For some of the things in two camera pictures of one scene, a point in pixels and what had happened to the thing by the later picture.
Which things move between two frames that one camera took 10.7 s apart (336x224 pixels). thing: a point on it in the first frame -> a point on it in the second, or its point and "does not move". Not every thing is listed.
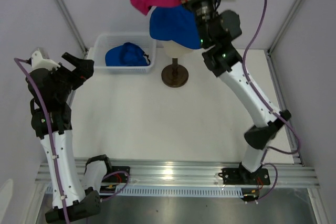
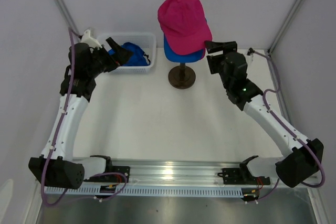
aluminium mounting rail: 282,173 does not move
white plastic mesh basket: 146,42 does not move
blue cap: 127,54 does not move
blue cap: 177,23 -> 186,58
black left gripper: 84,70 -> 121,54
